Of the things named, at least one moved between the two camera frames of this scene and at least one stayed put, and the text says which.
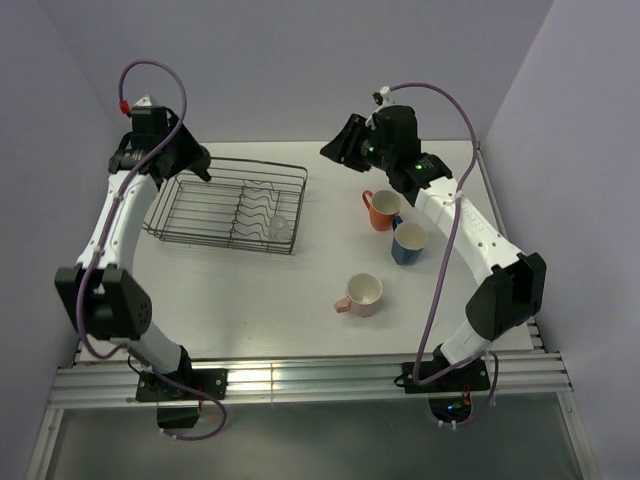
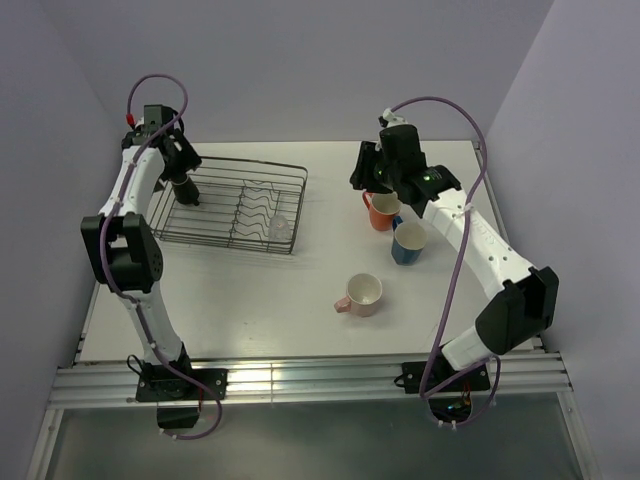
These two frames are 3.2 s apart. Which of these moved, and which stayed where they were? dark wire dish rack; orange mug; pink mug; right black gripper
Moved: right black gripper
Stayed: dark wire dish rack; pink mug; orange mug
